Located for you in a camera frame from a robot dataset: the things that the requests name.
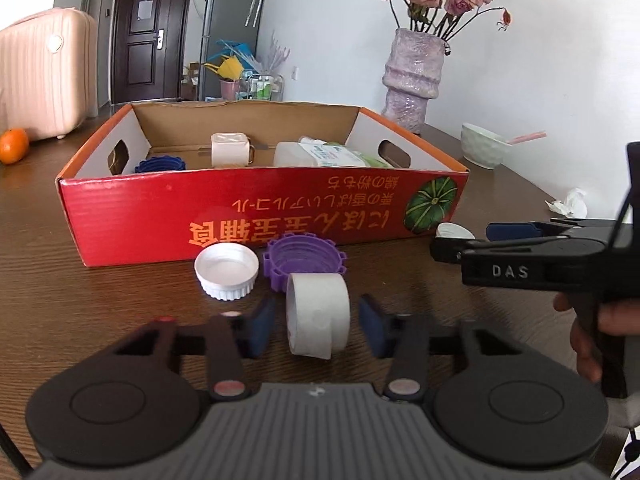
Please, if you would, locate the white tape roll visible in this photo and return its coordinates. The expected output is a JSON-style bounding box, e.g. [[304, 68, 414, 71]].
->
[[285, 273, 350, 360]]

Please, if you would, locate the white ridged jar lid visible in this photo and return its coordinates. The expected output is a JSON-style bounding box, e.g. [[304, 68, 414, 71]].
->
[[194, 243, 259, 301]]

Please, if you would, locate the white cap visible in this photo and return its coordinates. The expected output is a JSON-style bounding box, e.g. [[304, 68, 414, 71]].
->
[[436, 222, 475, 240]]

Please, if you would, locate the green plastic bottle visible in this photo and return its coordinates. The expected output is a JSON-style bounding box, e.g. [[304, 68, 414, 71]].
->
[[297, 136, 392, 169]]

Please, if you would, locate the clear plastic wipes container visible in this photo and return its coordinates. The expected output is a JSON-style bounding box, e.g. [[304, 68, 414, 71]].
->
[[273, 142, 368, 168]]

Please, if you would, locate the person right hand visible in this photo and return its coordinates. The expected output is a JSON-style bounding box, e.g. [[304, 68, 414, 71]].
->
[[553, 291, 640, 385]]

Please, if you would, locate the crumpled white tissue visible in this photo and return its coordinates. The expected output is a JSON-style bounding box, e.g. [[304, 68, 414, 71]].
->
[[547, 188, 588, 219]]

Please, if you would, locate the purple ridged lid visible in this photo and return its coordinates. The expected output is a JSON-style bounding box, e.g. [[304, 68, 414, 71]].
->
[[262, 233, 347, 292]]

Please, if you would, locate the pink spoon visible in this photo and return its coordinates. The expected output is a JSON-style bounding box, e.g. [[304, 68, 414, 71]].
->
[[506, 131, 547, 145]]

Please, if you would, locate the pale green ceramic bowl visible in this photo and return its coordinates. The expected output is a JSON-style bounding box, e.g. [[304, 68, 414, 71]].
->
[[460, 122, 510, 170]]

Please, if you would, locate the red cardboard box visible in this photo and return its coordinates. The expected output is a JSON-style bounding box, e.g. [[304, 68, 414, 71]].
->
[[56, 101, 469, 266]]

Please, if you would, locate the small white pink jar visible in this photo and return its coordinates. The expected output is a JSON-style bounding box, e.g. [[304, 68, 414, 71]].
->
[[210, 132, 252, 168]]

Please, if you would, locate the blue ridged lid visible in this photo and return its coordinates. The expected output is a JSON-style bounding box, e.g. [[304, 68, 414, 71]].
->
[[134, 155, 186, 174]]

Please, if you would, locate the cluttered storage rack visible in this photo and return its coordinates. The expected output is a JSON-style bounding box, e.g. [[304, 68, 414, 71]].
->
[[178, 37, 291, 102]]

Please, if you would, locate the purple ceramic vase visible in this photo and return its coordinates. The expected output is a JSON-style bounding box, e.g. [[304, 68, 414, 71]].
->
[[382, 28, 448, 133]]

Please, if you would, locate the orange fruit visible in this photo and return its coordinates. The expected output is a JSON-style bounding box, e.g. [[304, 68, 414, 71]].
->
[[0, 128, 29, 165]]

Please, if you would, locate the dark brown entrance door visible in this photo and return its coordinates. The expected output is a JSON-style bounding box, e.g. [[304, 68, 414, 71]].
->
[[111, 0, 190, 104]]

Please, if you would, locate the pink suitcase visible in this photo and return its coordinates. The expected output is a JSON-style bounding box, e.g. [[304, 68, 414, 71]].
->
[[1, 8, 99, 142]]

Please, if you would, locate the grey refrigerator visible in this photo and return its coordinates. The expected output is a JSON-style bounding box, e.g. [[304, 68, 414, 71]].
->
[[198, 0, 260, 101]]

